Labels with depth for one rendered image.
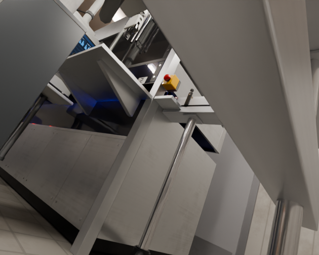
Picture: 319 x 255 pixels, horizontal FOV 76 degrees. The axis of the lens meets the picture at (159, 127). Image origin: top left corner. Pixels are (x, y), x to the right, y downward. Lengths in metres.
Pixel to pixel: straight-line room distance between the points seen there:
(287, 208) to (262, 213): 2.13
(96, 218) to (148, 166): 0.38
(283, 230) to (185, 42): 0.43
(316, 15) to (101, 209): 1.04
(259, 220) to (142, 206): 1.64
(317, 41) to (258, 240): 2.19
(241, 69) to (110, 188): 0.96
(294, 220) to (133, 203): 0.87
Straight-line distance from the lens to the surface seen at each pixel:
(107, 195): 1.08
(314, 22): 0.67
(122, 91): 1.19
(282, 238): 0.51
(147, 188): 1.26
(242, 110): 0.23
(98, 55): 1.13
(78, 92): 1.61
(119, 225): 1.20
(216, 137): 1.92
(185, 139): 1.11
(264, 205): 2.67
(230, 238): 2.64
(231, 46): 0.17
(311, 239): 2.56
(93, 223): 1.10
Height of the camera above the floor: 0.30
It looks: 21 degrees up
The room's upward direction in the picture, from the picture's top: 24 degrees clockwise
